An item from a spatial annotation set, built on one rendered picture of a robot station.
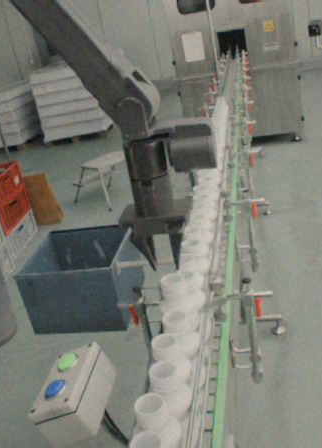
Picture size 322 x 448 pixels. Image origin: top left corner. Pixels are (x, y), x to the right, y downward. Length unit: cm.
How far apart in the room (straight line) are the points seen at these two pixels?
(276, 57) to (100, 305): 438
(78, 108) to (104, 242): 590
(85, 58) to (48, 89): 696
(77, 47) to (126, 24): 1060
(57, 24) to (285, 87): 497
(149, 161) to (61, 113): 695
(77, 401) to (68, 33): 49
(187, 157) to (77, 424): 40
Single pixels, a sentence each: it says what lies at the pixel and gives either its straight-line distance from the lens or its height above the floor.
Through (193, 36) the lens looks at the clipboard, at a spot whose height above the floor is 132.
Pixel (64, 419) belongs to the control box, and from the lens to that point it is 73.
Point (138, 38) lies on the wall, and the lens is 1121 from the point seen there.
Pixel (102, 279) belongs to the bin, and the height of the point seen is 91.
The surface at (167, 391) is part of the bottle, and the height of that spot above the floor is 115.
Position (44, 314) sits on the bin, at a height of 81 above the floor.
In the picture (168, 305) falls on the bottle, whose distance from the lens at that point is 77.
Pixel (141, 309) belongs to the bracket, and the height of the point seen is 107.
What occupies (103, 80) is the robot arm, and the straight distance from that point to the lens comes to 64.
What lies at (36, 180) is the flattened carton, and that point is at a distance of 436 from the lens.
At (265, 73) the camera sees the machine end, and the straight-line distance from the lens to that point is 551.
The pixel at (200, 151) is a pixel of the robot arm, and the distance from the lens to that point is 65.
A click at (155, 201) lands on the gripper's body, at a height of 134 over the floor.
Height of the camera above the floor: 157
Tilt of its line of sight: 23 degrees down
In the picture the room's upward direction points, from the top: 11 degrees counter-clockwise
